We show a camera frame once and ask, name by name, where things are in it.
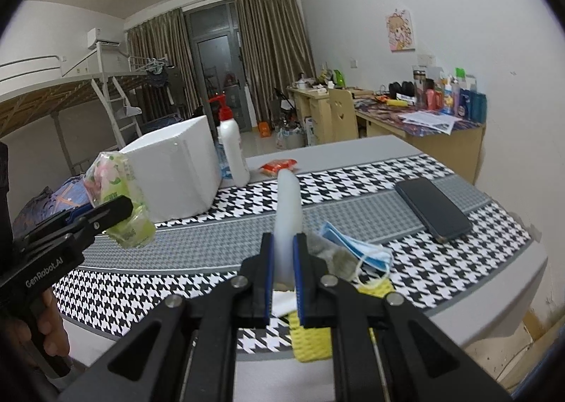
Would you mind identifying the wooden chair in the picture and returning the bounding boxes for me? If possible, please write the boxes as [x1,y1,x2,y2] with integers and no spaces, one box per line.
[327,88,359,142]

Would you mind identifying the black folding cart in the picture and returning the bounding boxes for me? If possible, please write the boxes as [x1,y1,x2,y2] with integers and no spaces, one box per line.
[271,88,298,131]

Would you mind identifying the printed desk mat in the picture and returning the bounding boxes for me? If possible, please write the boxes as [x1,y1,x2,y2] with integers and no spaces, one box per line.
[355,95,484,138]

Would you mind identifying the metal bunk bed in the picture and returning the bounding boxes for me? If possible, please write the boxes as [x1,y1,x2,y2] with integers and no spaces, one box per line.
[0,55,186,191]

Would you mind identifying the white paper sheets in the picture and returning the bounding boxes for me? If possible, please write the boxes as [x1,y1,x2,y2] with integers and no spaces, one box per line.
[398,110,462,135]

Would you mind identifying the metal bucket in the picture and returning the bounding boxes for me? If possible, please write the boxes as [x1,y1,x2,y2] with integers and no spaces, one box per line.
[276,126,305,151]

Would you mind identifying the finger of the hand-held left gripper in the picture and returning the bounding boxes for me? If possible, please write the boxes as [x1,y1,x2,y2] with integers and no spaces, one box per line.
[15,195,134,253]

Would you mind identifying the glass balcony door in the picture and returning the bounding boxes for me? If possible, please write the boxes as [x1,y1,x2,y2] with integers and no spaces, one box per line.
[184,0,257,129]

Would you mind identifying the black pouch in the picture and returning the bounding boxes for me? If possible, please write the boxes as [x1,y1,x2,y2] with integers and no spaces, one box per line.
[388,81,416,99]

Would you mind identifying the green tissue packet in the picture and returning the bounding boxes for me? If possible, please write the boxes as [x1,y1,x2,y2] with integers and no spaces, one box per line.
[84,151,156,248]

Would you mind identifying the white air conditioner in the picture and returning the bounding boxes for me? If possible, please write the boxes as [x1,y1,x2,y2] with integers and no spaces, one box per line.
[87,26,121,49]

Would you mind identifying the cartoon wall poster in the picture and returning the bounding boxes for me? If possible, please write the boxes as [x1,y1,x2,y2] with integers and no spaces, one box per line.
[385,9,417,52]

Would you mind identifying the yellow knitted cloth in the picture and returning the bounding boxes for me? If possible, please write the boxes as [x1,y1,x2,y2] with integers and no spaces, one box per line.
[287,278,393,363]

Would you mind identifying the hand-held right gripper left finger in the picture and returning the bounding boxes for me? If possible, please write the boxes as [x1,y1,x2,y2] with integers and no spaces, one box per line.
[57,232,276,402]

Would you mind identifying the orange snack packet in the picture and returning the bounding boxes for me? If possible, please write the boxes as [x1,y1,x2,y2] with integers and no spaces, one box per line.
[258,158,298,176]

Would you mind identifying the white red pump bottle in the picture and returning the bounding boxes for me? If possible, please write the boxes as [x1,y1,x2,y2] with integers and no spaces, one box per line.
[207,95,251,187]

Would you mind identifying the dark hanging clothes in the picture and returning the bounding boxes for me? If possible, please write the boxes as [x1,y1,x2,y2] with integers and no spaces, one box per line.
[148,62,171,89]

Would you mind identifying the brown curtain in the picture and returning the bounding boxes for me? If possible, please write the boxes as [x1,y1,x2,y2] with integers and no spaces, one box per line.
[234,0,316,126]
[127,8,199,120]

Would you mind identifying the houndstooth table mat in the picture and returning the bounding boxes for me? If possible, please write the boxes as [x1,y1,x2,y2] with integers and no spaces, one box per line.
[53,154,550,402]

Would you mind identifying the row of toiletry bottles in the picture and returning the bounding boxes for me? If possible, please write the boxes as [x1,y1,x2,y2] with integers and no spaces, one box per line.
[412,65,487,124]

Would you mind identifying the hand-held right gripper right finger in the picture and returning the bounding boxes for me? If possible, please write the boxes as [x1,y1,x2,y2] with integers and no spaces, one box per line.
[291,232,515,402]

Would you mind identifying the blue quilt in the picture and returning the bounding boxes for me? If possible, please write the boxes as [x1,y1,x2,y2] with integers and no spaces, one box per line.
[12,177,95,235]

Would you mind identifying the person's left hand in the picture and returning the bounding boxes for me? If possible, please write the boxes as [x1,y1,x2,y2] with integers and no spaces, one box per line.
[39,293,71,361]

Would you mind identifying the black smartphone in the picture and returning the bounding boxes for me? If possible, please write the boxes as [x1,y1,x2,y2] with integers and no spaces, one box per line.
[394,177,474,244]

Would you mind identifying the white foam box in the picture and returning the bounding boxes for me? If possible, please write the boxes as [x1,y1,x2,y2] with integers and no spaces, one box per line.
[120,115,222,223]

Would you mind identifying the blue face mask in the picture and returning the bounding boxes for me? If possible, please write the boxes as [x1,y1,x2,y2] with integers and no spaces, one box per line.
[319,222,394,285]

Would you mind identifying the clear blue liquid bottle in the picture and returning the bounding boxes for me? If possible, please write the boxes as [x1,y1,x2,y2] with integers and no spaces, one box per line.
[218,143,232,179]

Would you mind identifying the blue checked bedding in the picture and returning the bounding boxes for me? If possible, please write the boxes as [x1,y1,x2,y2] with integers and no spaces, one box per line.
[141,115,186,133]

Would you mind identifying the light wooden desk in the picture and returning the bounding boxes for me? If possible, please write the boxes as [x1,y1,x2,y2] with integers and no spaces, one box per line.
[355,97,486,184]
[287,86,376,147]

